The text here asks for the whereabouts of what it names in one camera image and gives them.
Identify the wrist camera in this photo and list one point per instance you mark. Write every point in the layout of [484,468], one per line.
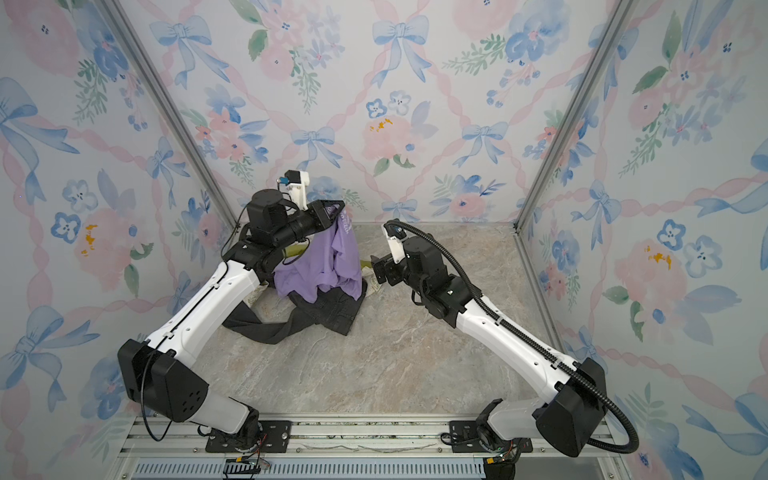
[395,243]
[296,183]

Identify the dark grey cloth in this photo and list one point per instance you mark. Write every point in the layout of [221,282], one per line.
[334,310]

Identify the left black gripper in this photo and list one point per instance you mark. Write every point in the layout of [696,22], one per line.
[321,216]

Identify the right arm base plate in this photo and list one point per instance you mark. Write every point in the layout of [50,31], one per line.
[464,436]

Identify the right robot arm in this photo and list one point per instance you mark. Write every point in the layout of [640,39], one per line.
[564,414]

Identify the purple cloth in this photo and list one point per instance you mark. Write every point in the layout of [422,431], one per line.
[331,261]

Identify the cream printed cloth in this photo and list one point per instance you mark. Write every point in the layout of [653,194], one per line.
[372,288]

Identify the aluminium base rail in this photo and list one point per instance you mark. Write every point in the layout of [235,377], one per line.
[353,446]

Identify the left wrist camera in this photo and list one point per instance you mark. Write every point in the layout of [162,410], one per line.
[296,183]

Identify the aluminium corner post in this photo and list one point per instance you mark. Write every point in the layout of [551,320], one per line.
[607,41]
[118,20]

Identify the left aluminium corner post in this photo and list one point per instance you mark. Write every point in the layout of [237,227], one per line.
[118,20]

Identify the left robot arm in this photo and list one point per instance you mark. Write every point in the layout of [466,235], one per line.
[157,372]

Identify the right aluminium corner post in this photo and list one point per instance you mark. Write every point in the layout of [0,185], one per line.
[607,41]

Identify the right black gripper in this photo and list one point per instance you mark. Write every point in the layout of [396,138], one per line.
[387,265]

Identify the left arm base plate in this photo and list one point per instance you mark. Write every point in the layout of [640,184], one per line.
[265,436]

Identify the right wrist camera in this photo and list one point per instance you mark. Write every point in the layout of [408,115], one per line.
[395,243]

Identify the green cloth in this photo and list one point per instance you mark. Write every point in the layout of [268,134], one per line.
[297,250]

